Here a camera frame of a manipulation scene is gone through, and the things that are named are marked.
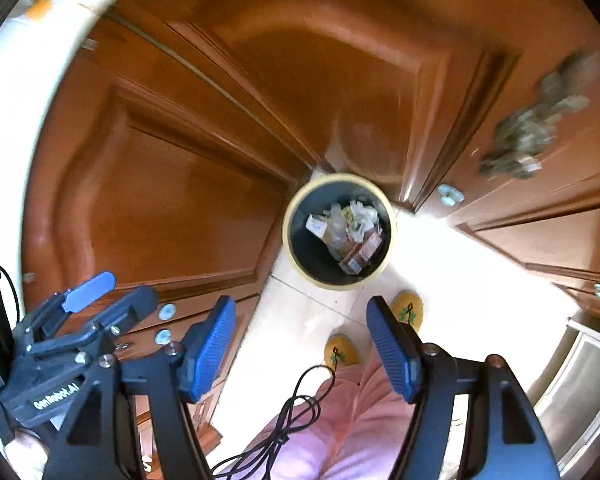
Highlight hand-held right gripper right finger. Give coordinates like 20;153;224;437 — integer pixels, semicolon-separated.
366;295;563;480

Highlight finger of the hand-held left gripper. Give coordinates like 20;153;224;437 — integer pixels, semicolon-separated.
11;271;117;346
87;286;159;351

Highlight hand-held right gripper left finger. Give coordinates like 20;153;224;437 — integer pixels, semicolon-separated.
41;295;237;480

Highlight pink cardboard box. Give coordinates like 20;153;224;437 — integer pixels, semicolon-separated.
339;230;385;276

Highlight round yellow rimmed trash bin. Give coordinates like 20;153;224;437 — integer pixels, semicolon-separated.
281;172;398;292

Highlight yellow slipper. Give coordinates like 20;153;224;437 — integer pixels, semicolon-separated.
390;290;425;333
324;334;363;371

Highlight pink pants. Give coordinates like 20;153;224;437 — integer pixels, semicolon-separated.
242;345;480;480

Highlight wooden cabinet door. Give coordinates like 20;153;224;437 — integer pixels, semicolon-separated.
110;0;525;213
22;7;315;321

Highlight heap of crumpled wrappers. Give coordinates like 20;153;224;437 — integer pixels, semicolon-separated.
306;201;381;251

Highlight silver framed cabinet door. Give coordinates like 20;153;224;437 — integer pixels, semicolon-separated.
530;310;600;480

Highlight wooden cabinet drawer front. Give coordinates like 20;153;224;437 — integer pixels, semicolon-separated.
415;50;600;326

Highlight grey crumpled clump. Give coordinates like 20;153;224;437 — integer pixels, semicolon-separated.
480;52;593;181

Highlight black cable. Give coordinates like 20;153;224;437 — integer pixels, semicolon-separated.
212;365;337;478

